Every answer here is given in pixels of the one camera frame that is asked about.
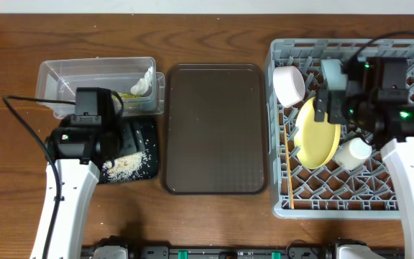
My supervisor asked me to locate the grey dishwasher rack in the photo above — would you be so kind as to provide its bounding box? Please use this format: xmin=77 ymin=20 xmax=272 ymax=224
xmin=265 ymin=39 xmax=414 ymax=219

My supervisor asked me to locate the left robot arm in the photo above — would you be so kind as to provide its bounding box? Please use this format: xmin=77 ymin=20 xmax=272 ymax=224
xmin=30 ymin=88 xmax=147 ymax=258

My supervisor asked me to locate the light blue bowl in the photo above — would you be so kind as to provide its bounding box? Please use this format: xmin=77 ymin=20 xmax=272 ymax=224
xmin=321 ymin=59 xmax=347 ymax=91

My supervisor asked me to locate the small pale green cup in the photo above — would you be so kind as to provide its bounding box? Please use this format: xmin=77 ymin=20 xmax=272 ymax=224
xmin=333 ymin=137 xmax=372 ymax=171

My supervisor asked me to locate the pink white bowl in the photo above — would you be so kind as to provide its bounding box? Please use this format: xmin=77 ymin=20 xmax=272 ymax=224
xmin=272 ymin=65 xmax=305 ymax=108

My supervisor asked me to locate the green orange snack wrapper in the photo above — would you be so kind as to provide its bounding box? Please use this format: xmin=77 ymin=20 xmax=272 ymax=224
xmin=118 ymin=93 xmax=147 ymax=109

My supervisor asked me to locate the wooden chopstick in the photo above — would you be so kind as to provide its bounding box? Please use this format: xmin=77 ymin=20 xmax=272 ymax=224
xmin=283 ymin=123 xmax=295 ymax=209

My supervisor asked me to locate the white tissue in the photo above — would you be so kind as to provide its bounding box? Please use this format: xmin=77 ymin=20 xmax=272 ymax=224
xmin=130 ymin=67 xmax=154 ymax=96

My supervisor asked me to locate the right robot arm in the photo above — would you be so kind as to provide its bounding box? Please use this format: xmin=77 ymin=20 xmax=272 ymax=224
xmin=314 ymin=58 xmax=414 ymax=258

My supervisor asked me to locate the dark brown serving tray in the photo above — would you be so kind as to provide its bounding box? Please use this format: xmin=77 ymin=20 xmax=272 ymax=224
xmin=162 ymin=63 xmax=269 ymax=195

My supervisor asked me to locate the clear plastic waste bin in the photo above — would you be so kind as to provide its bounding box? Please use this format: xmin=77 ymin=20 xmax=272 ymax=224
xmin=35 ymin=57 xmax=165 ymax=119

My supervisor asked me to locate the yellow plate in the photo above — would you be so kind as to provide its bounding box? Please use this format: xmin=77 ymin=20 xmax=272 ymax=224
xmin=294 ymin=97 xmax=341 ymax=169

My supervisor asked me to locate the black waste tray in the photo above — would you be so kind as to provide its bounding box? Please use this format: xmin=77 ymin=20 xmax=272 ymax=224
xmin=98 ymin=117 xmax=159 ymax=184

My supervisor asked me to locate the pile of rice scraps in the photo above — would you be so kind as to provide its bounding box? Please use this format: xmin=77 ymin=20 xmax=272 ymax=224
xmin=99 ymin=134 xmax=159 ymax=184

